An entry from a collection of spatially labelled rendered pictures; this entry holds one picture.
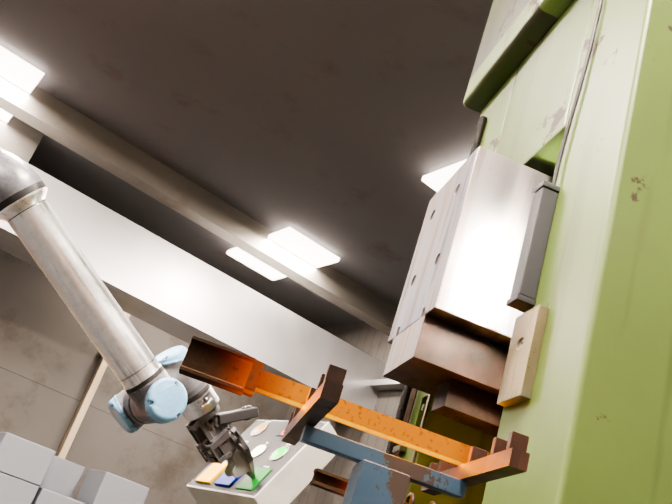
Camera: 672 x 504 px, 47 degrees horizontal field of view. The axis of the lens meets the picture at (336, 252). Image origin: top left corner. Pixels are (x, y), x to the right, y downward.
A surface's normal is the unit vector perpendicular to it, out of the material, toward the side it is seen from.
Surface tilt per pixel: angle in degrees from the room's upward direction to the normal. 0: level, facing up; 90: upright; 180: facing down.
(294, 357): 90
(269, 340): 90
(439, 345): 90
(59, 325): 90
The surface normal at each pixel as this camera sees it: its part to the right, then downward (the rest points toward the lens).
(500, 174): 0.25, -0.34
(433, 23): -0.30, 0.86
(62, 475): 0.58, -0.18
